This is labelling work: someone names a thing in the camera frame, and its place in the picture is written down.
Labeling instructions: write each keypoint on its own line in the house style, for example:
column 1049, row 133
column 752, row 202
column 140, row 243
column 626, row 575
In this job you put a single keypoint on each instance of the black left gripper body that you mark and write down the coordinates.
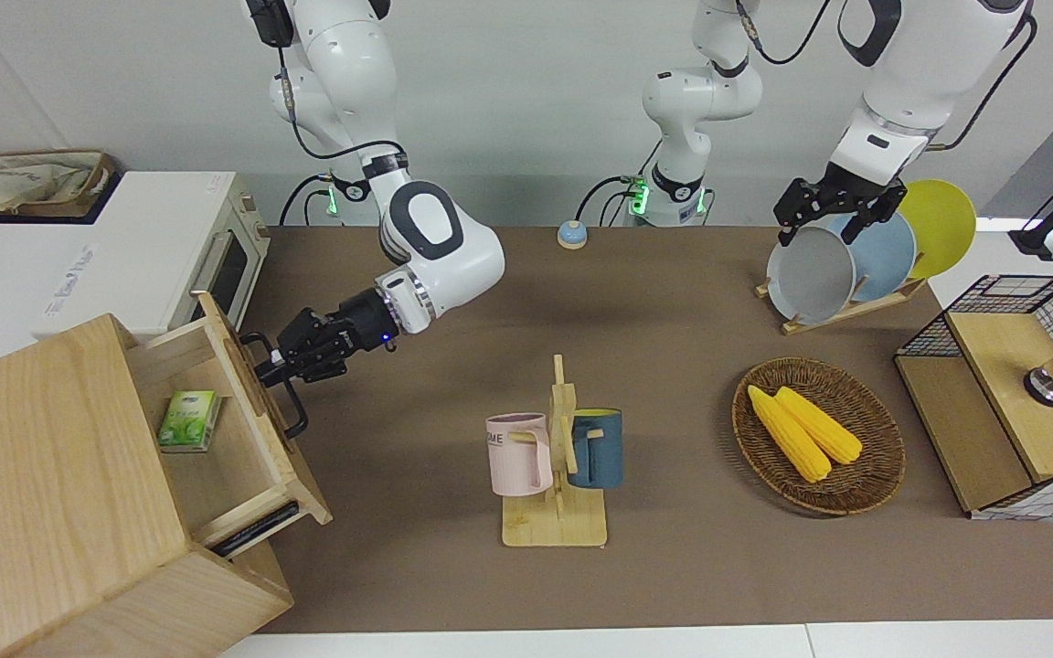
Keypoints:
column 846, row 192

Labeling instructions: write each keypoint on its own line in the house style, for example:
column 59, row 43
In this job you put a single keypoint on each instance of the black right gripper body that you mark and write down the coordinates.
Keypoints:
column 335, row 338

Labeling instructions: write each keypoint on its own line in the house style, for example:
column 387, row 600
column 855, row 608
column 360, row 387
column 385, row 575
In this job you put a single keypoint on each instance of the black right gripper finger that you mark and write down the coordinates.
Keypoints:
column 278, row 375
column 278, row 352

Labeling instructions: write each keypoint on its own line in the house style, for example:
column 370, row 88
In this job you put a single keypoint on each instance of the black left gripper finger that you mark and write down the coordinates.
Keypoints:
column 883, row 206
column 792, row 215

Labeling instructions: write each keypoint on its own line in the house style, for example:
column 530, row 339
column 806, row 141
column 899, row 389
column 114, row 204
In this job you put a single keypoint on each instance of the wooden drawer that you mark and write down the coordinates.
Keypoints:
column 243, row 457

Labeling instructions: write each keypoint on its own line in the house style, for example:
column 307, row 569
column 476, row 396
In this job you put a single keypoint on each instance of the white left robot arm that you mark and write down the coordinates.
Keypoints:
column 910, row 73

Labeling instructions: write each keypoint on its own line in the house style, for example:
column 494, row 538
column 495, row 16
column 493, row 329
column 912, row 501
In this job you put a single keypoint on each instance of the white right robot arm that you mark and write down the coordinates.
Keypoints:
column 440, row 256

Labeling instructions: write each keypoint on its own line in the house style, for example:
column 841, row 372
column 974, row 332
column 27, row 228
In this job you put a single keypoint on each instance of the light blue plate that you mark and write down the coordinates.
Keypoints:
column 888, row 260

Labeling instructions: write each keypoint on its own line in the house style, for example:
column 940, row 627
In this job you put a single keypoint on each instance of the yellow plate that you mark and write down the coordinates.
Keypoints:
column 942, row 224

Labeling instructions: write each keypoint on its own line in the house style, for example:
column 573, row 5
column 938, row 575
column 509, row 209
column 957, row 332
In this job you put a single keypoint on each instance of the grey plate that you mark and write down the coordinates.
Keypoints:
column 810, row 279

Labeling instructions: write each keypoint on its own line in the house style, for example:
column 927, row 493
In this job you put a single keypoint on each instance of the green tissue pack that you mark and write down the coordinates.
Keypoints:
column 188, row 419

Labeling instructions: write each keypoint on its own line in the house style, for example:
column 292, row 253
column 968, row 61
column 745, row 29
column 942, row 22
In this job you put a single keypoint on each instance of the wooden plate rack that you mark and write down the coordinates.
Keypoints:
column 842, row 315

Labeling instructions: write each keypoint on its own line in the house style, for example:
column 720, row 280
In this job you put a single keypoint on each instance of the pink mug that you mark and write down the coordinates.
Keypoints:
column 513, row 457

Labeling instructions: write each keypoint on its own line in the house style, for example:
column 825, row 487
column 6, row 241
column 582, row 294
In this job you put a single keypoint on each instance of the yellow corn cob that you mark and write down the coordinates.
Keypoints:
column 824, row 429
column 787, row 439

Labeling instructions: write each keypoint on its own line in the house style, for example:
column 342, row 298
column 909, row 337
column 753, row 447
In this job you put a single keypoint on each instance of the white toaster oven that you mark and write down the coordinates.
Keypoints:
column 79, row 265

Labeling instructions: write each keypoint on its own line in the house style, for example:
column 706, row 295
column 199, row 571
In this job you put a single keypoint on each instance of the small blue round bell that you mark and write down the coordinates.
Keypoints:
column 572, row 238

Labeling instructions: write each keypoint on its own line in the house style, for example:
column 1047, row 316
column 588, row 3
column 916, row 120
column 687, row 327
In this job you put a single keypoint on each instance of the light wooden cabinet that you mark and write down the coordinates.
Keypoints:
column 33, row 475

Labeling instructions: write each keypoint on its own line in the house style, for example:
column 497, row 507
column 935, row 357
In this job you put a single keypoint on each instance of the brown wicker basket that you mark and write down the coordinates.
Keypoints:
column 865, row 475

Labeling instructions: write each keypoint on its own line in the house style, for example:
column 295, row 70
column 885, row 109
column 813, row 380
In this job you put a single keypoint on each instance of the wooden mug tree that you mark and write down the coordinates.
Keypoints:
column 554, row 525

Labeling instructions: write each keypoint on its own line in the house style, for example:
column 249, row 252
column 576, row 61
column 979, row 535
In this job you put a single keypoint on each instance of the dark blue mug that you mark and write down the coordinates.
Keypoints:
column 604, row 452

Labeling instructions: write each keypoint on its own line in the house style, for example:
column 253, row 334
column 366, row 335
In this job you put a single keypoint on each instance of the beige cloth bag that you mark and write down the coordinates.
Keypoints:
column 24, row 178

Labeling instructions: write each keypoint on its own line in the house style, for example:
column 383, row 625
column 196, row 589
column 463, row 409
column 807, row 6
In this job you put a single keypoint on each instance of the black drawer slide rail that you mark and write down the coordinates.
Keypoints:
column 257, row 528

